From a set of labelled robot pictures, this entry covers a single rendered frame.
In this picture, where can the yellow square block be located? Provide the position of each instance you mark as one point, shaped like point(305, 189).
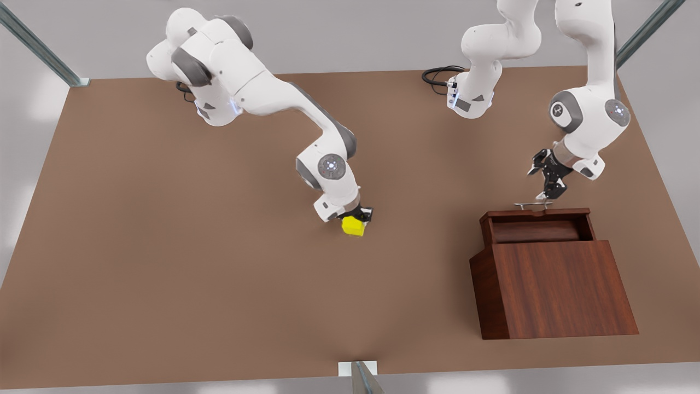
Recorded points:
point(353, 226)

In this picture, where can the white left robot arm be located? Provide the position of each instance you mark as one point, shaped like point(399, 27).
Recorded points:
point(593, 117)

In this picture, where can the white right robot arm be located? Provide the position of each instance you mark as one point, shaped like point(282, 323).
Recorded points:
point(262, 90)

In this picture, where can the dark wooden cabinet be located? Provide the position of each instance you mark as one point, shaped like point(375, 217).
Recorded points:
point(558, 290)

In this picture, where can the silver frame post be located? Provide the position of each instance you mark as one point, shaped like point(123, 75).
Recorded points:
point(648, 30)
point(38, 46)
point(361, 376)

